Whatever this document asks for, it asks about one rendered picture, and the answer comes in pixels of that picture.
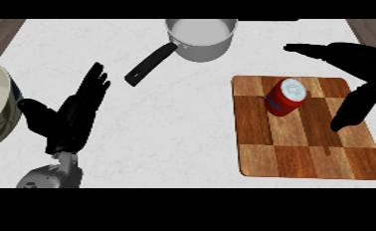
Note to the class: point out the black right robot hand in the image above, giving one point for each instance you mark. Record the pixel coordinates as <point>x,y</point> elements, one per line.
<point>354,62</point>

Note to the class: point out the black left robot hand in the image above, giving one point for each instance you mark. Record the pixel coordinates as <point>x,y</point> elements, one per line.
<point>74,115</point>

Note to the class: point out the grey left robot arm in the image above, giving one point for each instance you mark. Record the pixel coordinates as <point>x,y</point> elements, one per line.
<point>49,175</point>

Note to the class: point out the red can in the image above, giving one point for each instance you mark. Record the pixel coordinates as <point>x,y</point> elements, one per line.
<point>285,97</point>

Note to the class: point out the wooden checkered cutting board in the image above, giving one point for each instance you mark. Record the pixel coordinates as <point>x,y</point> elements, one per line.
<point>298,132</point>

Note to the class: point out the pale round bowl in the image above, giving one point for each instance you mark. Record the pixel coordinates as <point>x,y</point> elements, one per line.
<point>6,109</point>

